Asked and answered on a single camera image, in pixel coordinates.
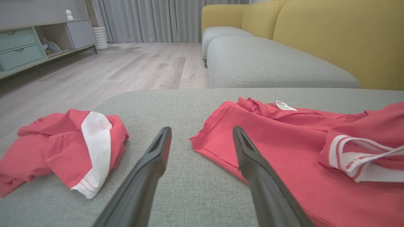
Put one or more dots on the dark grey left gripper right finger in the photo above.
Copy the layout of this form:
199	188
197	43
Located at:
268	189

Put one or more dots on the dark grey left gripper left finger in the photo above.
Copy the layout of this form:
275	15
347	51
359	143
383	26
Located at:
148	176

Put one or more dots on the red garment with striped trim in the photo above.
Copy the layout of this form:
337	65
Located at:
284	142

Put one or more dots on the red garment with white panel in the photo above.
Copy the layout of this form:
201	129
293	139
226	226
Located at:
60	148

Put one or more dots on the large grey sofa chaise cushion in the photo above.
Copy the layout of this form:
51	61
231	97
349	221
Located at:
176	107

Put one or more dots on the wide grey sofa seat cushion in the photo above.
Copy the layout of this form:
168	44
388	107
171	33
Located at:
268	63

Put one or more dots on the white ribbed planter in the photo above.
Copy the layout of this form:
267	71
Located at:
101	37

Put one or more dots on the grey curtain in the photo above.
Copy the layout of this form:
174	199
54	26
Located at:
151	19

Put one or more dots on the grey cabinet door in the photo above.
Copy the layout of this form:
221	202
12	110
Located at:
80	33

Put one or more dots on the small grey sofa seat cushion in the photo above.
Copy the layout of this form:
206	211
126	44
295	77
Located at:
217	33

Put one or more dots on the grey plush toy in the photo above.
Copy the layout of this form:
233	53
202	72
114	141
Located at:
50	46

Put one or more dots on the yellow sofa backrest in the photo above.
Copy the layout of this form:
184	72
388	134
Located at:
331	37

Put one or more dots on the grey and mint TV cabinet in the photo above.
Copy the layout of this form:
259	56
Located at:
56	33

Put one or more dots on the brown plant trunk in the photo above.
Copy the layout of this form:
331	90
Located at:
91	12

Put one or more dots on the deep mint cabinet drawer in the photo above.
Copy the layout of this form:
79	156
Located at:
20	57

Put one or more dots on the small white figurine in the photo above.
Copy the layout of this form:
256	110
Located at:
68	14

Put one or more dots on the shallow mint cabinet drawer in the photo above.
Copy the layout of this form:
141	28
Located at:
15	39

